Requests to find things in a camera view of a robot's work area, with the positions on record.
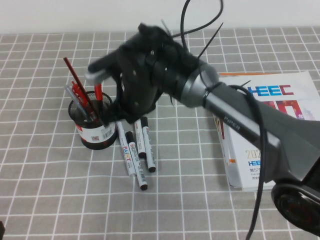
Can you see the red pen with clip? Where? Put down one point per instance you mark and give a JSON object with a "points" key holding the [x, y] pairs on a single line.
{"points": [[78, 92]]}

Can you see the orange-edged white booklet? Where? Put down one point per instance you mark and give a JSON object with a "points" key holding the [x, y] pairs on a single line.
{"points": [[231, 161]]}

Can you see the black object at table edge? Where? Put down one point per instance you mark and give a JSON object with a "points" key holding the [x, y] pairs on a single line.
{"points": [[2, 228]]}

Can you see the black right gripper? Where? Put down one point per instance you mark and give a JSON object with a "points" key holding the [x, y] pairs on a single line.
{"points": [[136, 87]]}

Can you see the black mesh pen holder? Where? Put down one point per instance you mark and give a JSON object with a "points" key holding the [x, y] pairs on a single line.
{"points": [[96, 136]]}

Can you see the red marker pen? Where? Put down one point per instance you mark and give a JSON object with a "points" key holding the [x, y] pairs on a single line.
{"points": [[98, 91]]}

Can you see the white HEEC booklet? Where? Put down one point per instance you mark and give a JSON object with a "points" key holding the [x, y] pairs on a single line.
{"points": [[305, 83]]}

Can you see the white paint marker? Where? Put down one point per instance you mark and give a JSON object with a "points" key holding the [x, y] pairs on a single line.
{"points": [[125, 150]]}

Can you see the black zip tie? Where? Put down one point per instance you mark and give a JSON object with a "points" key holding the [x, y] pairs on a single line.
{"points": [[211, 41], [207, 93]]}

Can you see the silver gel pen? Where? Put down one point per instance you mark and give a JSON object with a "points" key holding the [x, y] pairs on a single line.
{"points": [[70, 93]]}

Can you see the grey checked tablecloth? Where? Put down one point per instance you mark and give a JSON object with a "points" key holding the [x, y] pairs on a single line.
{"points": [[100, 212]]}

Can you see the black-capped white marker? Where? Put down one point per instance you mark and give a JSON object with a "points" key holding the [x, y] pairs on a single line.
{"points": [[137, 163], [148, 146], [140, 140]]}

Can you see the dark red pencil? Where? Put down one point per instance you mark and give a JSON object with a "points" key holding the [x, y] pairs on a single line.
{"points": [[75, 75]]}

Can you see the dark-covered booklet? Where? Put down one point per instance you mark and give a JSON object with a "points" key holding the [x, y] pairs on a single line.
{"points": [[222, 132]]}

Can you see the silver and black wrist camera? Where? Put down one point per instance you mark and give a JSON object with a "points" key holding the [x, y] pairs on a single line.
{"points": [[100, 66]]}

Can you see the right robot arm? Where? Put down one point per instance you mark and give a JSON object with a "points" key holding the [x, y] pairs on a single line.
{"points": [[225, 110]]}

